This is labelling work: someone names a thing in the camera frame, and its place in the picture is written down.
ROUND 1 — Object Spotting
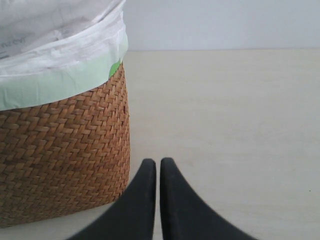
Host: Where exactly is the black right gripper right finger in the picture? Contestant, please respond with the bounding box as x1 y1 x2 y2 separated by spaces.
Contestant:
160 157 254 240

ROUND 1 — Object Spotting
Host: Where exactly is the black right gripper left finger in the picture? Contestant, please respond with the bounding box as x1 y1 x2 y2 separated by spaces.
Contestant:
70 159 157 240

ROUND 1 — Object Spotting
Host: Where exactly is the woven wicker waste basket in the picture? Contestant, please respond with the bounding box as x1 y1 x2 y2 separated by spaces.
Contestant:
0 62 130 228

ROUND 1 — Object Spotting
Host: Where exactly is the translucent white bin liner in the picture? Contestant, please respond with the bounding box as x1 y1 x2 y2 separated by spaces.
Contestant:
0 0 128 110

